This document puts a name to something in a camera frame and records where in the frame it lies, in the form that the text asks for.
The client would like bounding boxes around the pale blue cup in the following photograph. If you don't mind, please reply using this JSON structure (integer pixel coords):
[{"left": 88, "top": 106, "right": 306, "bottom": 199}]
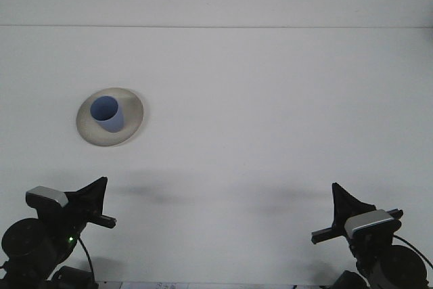
[{"left": 89, "top": 95, "right": 126, "bottom": 133}]

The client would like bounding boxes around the pale round plate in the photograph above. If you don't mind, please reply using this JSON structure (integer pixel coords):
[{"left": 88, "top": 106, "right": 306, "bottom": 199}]
[{"left": 76, "top": 87, "right": 145, "bottom": 148}]

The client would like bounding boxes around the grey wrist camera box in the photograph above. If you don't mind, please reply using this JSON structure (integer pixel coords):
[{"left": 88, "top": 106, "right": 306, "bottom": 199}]
[
  {"left": 344, "top": 209, "right": 401, "bottom": 238},
  {"left": 25, "top": 185, "right": 69, "bottom": 208}
]

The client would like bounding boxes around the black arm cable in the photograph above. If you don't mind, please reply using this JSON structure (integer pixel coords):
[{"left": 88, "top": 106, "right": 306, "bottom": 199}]
[
  {"left": 393, "top": 234, "right": 433, "bottom": 267},
  {"left": 76, "top": 236, "right": 96, "bottom": 284}
]

